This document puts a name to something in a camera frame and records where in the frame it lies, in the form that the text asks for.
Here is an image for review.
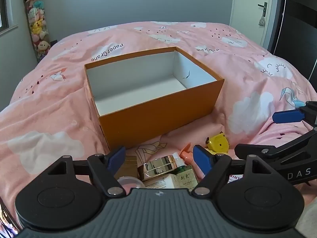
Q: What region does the clear jar pink sponge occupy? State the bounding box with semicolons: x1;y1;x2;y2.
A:
117;176;145;195

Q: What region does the black door handle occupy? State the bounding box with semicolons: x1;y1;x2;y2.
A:
258;2;268;17

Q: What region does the gold square box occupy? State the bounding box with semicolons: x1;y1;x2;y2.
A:
115;156;138;179

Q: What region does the hanging pouch on handle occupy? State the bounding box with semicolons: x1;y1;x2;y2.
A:
258;16;265;27

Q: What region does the yellow tape measure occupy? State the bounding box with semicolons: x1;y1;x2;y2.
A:
205;132;229;155

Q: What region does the orange cardboard box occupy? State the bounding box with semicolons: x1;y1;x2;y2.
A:
85;47;224;151

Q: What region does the white door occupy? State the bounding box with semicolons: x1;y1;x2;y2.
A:
229;0;271;45

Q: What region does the pink patterned bed duvet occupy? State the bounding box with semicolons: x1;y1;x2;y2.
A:
1;22;316;213

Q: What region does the green spray bottle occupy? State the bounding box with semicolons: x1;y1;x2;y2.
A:
173;153;198;192

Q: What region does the window frame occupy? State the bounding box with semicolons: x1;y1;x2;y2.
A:
1;0;18;36

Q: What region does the plush toy storage column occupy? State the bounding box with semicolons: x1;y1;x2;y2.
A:
24;0;51;62

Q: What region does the white paper box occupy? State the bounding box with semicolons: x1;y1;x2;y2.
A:
143;174;183;189

